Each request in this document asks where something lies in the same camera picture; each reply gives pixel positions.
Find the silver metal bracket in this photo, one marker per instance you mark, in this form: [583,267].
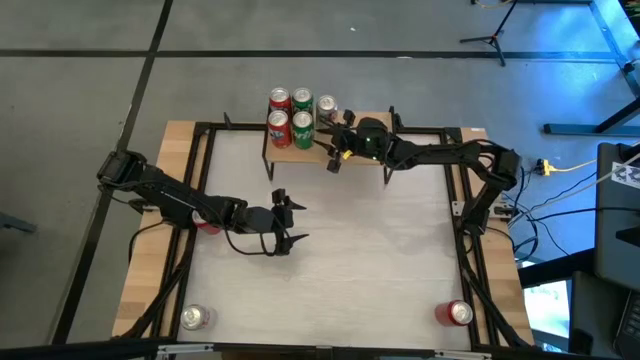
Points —
[185,349]
[462,355]

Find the grey equipment case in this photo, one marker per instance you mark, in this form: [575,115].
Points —
[617,235]

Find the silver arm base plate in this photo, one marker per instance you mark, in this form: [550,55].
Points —
[457,207]

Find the lit computer monitor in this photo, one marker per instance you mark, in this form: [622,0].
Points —
[547,310]

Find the red Fanta can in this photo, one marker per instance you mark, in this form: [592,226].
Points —
[280,96]
[279,130]

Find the silver Diet Coke can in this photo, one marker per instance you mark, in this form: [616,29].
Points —
[326,106]
[195,316]

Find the wooden shelf with black legs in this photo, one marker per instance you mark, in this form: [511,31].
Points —
[300,156]

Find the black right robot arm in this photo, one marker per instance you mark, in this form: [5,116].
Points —
[450,152]

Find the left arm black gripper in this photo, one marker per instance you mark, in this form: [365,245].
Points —
[262,221]

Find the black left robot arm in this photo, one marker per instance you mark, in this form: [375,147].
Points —
[165,192]

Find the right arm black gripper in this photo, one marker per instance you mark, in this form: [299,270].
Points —
[371,141]

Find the black tripod stand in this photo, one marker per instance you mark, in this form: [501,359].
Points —
[495,40]

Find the black metal stand frame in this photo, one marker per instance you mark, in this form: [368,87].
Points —
[575,129]

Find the black clamp bracket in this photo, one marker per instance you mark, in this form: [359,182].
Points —
[228,121]

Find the grey furniture foot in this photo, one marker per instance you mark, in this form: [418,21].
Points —
[15,222]

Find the red Coca-Cola can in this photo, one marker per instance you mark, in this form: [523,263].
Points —
[209,228]
[452,313]

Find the black-white fiducial tag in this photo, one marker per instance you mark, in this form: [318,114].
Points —
[625,175]

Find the black keyboard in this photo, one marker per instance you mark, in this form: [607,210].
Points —
[631,325]

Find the black rig crossbar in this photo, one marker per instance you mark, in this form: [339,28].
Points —
[100,350]

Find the green Sprite can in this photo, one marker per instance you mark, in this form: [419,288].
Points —
[303,131]
[302,96]

